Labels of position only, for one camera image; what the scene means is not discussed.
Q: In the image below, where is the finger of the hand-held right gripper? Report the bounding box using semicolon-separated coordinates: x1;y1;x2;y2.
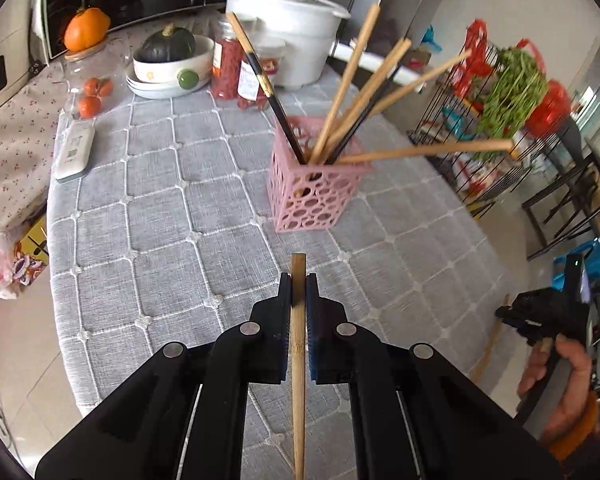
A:
495;291;545;347

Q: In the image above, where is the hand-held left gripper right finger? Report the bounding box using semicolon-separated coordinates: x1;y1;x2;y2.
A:
305;272;563;480

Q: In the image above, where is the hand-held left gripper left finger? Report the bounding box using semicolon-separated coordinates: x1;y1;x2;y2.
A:
34;272;293;480

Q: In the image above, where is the pink perforated utensil basket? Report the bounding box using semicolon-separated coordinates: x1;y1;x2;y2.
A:
267;116;376;233

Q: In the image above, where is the black chopstick with wooden end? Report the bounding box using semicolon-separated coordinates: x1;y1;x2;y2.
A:
226;11;306;165

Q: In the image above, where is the person's right hand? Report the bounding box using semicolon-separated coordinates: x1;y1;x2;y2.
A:
517;337;600;446

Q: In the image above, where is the blue stool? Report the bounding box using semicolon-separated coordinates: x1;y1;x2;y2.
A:
552;240;600;302

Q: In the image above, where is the black chair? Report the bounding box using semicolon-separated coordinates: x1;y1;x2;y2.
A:
522;115;600;262

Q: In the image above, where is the grey quilted tablecloth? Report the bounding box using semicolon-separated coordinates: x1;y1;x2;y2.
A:
47;67;512;463

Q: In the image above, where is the red plastic bag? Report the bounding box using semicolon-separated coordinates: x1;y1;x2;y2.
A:
517;37;574;137
452;20;492;99

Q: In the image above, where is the bunch of green herbs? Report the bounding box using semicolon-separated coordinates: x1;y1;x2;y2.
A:
472;47;549;162

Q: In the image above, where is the red berry jar clear lid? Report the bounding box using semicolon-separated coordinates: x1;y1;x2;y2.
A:
237;37;287;112

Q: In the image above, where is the colourful printed box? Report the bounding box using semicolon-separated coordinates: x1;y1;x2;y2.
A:
12;220;49;287

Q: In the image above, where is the red berry jar silver lid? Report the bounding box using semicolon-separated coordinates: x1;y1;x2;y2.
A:
210;15;246;101

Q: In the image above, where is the white remote control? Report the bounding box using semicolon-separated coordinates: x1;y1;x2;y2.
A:
55;125;97;181

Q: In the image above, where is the white plate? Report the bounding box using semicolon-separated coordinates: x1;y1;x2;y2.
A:
126;67;213;100

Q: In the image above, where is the white electric pot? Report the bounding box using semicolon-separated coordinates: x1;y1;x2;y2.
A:
224;0;381;89

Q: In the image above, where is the white ceramic bowl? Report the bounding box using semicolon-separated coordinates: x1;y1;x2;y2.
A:
132;35;216;87

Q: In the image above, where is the dark green squash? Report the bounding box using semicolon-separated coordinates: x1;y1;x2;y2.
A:
139;24;197;64

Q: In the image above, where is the white pot lid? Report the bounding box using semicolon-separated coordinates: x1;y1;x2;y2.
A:
224;0;352;22

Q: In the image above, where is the glass jar with wooden lid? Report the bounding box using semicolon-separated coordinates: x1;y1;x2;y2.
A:
62;40;131;86

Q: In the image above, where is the orange pumpkin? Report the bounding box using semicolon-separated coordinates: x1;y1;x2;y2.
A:
64;0;111;53

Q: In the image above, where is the black wire rack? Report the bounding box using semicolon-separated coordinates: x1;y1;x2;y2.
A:
407;42;581;218

